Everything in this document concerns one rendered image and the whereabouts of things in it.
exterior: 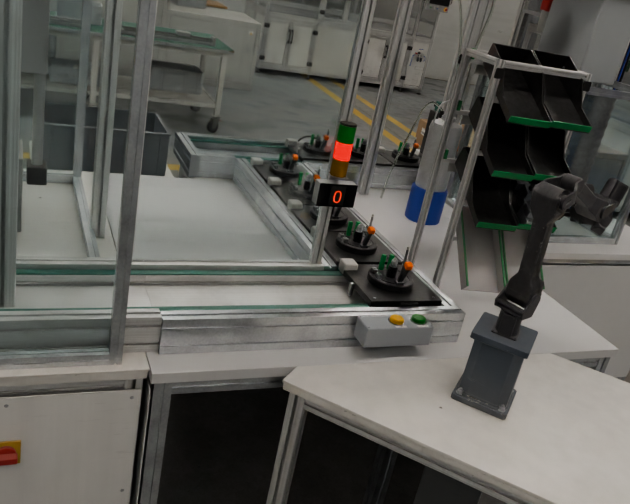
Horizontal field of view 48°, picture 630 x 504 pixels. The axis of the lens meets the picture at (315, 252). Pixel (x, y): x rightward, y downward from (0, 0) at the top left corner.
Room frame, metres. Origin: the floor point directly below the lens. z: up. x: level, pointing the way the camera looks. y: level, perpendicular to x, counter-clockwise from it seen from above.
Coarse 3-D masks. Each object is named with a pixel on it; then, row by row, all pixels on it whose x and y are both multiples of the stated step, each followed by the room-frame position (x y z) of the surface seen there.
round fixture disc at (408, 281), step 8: (368, 272) 1.95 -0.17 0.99; (384, 272) 1.97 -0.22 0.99; (400, 272) 2.00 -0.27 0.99; (368, 280) 1.93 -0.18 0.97; (376, 280) 1.90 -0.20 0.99; (384, 280) 1.91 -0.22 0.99; (392, 280) 1.92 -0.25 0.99; (408, 280) 1.95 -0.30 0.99; (384, 288) 1.88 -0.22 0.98; (392, 288) 1.88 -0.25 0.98; (400, 288) 1.89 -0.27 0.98; (408, 288) 1.91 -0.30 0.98
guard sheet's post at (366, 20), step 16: (368, 0) 1.98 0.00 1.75; (368, 16) 2.00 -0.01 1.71; (368, 32) 1.99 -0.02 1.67; (352, 64) 1.99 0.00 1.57; (352, 80) 1.99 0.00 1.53; (352, 96) 1.99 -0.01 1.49; (352, 112) 2.00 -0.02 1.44; (320, 224) 1.98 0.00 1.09; (320, 240) 2.00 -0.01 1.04; (320, 256) 1.99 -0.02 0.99
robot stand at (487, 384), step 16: (480, 320) 1.63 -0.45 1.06; (496, 320) 1.65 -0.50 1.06; (480, 336) 1.54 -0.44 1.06; (496, 336) 1.56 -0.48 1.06; (528, 336) 1.59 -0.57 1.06; (480, 352) 1.55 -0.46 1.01; (496, 352) 1.54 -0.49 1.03; (512, 352) 1.51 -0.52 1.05; (528, 352) 1.51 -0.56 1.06; (480, 368) 1.54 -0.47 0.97; (496, 368) 1.53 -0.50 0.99; (512, 368) 1.53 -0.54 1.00; (464, 384) 1.56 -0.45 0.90; (480, 384) 1.54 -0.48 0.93; (496, 384) 1.53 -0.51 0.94; (512, 384) 1.53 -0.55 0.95; (464, 400) 1.54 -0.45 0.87; (480, 400) 1.54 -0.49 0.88; (496, 400) 1.52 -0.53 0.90; (512, 400) 1.58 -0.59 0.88; (496, 416) 1.51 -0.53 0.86
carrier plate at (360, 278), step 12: (360, 264) 2.04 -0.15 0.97; (372, 264) 2.06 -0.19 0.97; (384, 264) 2.08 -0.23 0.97; (348, 276) 1.94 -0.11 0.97; (360, 276) 1.95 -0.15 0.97; (360, 288) 1.86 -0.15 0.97; (372, 288) 1.88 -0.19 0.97; (420, 288) 1.95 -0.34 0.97; (372, 300) 1.80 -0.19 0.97; (384, 300) 1.81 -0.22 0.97; (396, 300) 1.83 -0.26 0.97; (408, 300) 1.85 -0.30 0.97; (420, 300) 1.86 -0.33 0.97; (432, 300) 1.88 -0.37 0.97
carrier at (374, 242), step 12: (372, 216) 2.23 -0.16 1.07; (348, 228) 2.21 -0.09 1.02; (360, 228) 2.17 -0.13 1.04; (336, 240) 2.16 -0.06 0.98; (348, 240) 2.17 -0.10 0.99; (360, 240) 2.17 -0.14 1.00; (372, 240) 2.21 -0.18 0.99; (336, 252) 2.09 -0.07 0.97; (348, 252) 2.11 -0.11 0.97; (360, 252) 2.11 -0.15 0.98; (372, 252) 2.14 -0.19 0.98; (384, 252) 2.18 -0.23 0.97; (336, 264) 2.02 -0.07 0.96
